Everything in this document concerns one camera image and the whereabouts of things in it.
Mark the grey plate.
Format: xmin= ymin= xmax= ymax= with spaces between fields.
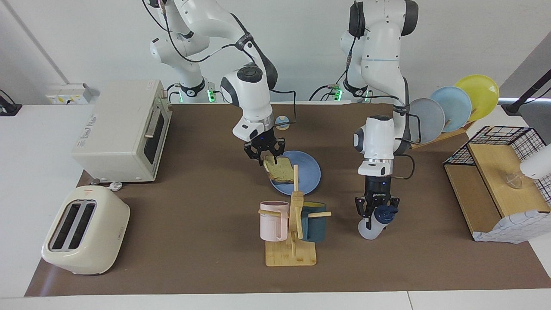
xmin=407 ymin=98 xmax=446 ymax=144

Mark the slice of toast bread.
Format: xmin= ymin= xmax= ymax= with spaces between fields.
xmin=263 ymin=155 xmax=295 ymax=183

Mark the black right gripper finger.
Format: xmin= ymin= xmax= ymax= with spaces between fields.
xmin=244 ymin=144 xmax=264 ymax=167
xmin=271 ymin=137 xmax=286 ymax=164

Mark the light blue plate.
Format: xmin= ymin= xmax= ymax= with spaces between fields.
xmin=430 ymin=86 xmax=473 ymax=133

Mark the brown table mat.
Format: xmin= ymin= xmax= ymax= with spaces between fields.
xmin=25 ymin=102 xmax=551 ymax=297

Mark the wooden shelf box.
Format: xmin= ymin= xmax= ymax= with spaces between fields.
xmin=444 ymin=143 xmax=551 ymax=235

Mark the black clamp base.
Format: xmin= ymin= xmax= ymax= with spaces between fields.
xmin=0 ymin=90 xmax=23 ymax=117

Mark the clear glass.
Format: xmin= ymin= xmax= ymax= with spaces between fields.
xmin=505 ymin=172 xmax=525 ymax=190

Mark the white toaster oven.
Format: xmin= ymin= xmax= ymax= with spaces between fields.
xmin=71 ymin=79 xmax=173 ymax=183

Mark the black arm base cable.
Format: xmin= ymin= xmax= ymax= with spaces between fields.
xmin=309 ymin=81 xmax=346 ymax=102

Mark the white power strip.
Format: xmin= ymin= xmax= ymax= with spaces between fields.
xmin=46 ymin=83 xmax=100 ymax=105

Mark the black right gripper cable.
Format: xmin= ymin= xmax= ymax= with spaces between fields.
xmin=142 ymin=0 xmax=297 ymax=126

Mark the white checked cloth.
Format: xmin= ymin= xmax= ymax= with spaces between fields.
xmin=472 ymin=210 xmax=551 ymax=245

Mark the dark teal mug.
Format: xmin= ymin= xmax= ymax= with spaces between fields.
xmin=300 ymin=202 xmax=328 ymax=242

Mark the blue round plate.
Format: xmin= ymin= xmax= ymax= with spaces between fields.
xmin=269 ymin=150 xmax=321 ymax=196

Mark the yellow plate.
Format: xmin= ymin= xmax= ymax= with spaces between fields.
xmin=454 ymin=74 xmax=500 ymax=122

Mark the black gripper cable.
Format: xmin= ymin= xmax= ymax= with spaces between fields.
xmin=347 ymin=0 xmax=416 ymax=180
xmin=142 ymin=0 xmax=297 ymax=126

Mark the clear bottle with navy cap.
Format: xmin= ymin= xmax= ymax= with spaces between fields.
xmin=358 ymin=204 xmax=397 ymax=240

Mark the wooden plate rack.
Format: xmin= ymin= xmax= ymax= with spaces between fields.
xmin=409 ymin=120 xmax=476 ymax=150

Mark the wooden mug tree stand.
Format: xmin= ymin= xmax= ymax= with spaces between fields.
xmin=258 ymin=165 xmax=332 ymax=267

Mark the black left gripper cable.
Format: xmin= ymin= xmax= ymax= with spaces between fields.
xmin=347 ymin=0 xmax=416 ymax=180

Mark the pink mug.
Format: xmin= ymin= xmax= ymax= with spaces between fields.
xmin=260 ymin=201 xmax=290 ymax=242

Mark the black wire basket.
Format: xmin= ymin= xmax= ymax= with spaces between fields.
xmin=443 ymin=126 xmax=551 ymax=207

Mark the cream two-slot toaster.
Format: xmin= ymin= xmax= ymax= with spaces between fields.
xmin=41 ymin=186 xmax=130 ymax=276

